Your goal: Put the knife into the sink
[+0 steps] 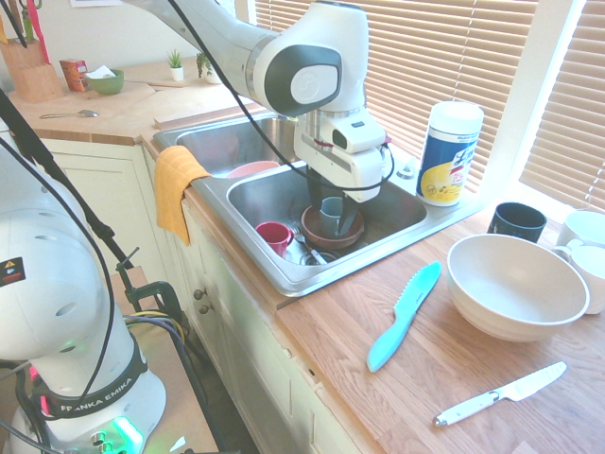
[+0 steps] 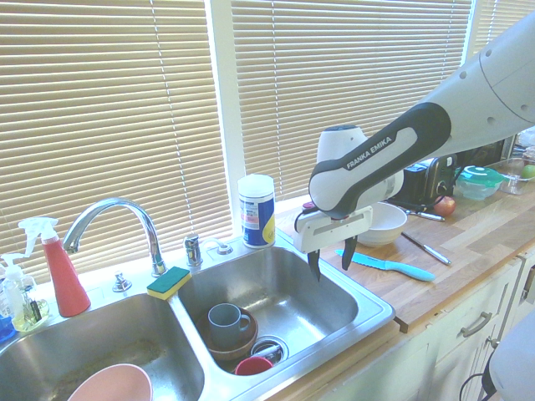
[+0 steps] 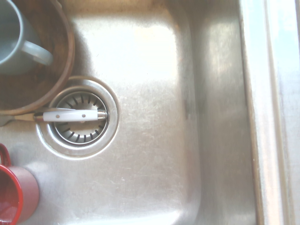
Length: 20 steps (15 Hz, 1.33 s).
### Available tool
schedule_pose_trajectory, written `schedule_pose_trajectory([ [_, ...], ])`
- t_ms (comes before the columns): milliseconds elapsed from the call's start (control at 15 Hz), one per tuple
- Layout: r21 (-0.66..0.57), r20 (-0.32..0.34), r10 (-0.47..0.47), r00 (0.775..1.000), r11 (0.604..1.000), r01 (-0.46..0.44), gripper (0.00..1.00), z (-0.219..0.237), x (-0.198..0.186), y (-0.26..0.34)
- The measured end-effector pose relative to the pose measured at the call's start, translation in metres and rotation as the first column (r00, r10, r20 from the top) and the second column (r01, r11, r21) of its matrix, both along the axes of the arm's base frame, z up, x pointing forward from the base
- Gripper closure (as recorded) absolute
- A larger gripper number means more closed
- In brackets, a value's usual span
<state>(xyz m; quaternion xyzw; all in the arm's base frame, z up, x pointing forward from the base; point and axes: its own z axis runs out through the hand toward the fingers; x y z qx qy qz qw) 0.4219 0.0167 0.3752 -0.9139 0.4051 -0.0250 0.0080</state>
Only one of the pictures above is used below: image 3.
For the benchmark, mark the brown wooden bowl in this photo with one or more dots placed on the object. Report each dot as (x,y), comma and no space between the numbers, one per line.
(59,58)

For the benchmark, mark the stainless steel double sink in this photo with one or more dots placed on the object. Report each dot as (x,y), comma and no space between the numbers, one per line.
(152,117)

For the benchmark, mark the red mug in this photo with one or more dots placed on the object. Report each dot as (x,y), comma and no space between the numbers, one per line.
(25,187)

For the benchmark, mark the grey-blue ceramic mug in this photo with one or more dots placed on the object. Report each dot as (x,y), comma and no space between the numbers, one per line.
(9,35)

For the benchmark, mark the metal sink drain strainer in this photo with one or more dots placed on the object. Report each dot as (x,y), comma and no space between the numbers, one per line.
(110,140)

